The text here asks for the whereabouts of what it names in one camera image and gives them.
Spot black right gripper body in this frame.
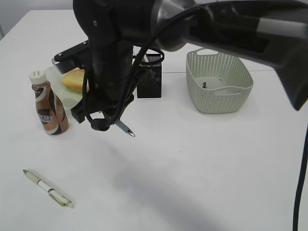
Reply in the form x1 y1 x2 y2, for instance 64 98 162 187
70 72 145 125

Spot blue grey pen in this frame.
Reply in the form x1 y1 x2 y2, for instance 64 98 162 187
115 120 135 137

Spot bread roll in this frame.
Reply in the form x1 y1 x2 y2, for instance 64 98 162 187
62 68 85 93

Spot brown coffee bottle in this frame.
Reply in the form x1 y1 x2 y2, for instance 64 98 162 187
29 70 69 135

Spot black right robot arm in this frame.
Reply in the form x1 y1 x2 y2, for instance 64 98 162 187
72 0 308 127

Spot black pen holder box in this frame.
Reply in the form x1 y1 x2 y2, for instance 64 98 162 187
137 63 162 99

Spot pale green wavy plate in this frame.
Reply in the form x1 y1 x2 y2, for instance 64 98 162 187
45 66 82 109

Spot cream white pen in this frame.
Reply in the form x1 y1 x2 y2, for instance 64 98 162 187
23 169 75 208

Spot light green woven basket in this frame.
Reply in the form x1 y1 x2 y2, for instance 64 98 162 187
186 49 254 114

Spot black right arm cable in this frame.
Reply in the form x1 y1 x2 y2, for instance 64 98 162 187
81 4 308 231

